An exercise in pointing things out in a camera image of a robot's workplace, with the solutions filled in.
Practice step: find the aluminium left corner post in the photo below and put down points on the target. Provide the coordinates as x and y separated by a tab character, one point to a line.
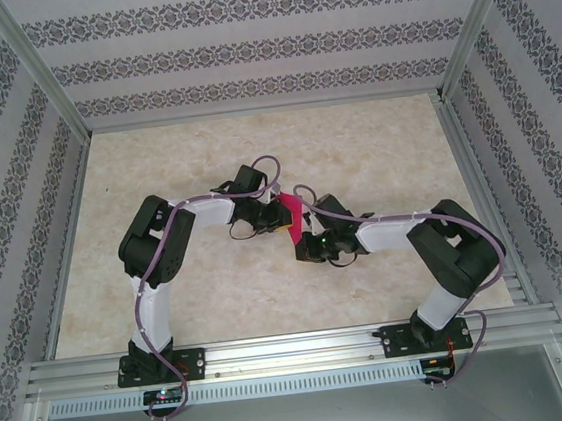
41	75

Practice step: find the aluminium right corner post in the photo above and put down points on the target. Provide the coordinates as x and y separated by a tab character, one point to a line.
474	24

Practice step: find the grey metal tray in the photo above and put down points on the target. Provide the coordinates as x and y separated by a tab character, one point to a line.
303	419

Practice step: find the aluminium mounting rail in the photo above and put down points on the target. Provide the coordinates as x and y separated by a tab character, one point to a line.
296	352

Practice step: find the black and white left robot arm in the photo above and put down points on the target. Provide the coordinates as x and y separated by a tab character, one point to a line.
153	314

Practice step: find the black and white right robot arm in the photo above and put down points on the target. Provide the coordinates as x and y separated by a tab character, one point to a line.
462	257

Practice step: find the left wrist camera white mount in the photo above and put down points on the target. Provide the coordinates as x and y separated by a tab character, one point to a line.
271	192

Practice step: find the aluminium corner post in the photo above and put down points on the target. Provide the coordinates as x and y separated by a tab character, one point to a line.
474	24
41	75

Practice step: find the pink square paper sheet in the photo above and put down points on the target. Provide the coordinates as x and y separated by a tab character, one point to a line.
292	209

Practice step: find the aluminium back frame bar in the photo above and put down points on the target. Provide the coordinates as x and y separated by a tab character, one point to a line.
260	109

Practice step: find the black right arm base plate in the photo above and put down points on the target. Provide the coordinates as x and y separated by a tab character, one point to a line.
395	341

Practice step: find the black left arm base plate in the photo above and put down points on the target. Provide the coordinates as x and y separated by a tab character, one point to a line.
196	362

